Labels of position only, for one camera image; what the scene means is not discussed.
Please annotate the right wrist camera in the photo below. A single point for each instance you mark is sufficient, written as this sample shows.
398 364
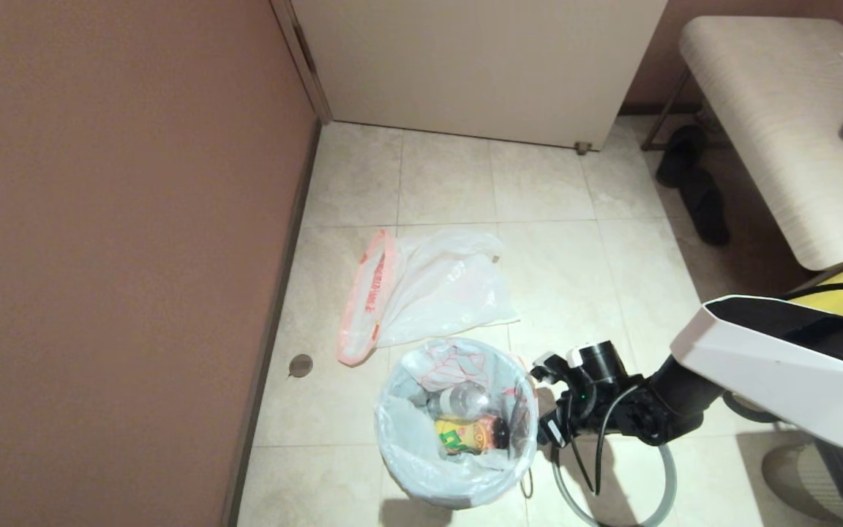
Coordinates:
547 369

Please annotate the grey ribbed stool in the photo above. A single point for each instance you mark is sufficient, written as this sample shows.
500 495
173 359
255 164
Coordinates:
795 490

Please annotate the small metal door stopper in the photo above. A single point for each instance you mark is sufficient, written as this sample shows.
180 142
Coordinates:
582 148

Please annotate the black slipper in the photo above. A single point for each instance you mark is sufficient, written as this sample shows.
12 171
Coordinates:
681 154
705 208

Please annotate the white red plastic bin liner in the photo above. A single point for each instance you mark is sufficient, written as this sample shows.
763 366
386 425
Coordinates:
443 293

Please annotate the beige door frame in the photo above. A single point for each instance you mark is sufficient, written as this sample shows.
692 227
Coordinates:
315 95

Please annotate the black round trash bin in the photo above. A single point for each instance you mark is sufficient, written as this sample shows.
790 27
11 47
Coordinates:
465 505

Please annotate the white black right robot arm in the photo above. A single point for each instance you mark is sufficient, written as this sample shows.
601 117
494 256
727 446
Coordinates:
773 366

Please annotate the beige wood-grain table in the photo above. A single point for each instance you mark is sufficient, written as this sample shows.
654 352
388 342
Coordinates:
773 132

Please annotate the round metal floor drain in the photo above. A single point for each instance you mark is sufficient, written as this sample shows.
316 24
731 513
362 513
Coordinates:
301 365

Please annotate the thin metal table leg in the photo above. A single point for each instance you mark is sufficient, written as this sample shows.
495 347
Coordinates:
667 111

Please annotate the white door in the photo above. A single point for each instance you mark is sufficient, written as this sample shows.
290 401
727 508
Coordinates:
480 66

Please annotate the clear plastic bottle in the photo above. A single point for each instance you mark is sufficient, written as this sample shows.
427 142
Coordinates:
459 402

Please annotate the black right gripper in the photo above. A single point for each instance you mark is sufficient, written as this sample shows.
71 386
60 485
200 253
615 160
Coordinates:
586 410

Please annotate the dark door hinge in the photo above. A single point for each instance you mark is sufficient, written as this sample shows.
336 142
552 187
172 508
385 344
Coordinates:
306 51

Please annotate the yellow snack canister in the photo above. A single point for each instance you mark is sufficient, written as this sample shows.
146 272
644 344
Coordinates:
469 435

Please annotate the white red plastic bag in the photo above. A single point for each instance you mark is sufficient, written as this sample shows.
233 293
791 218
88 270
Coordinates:
407 454

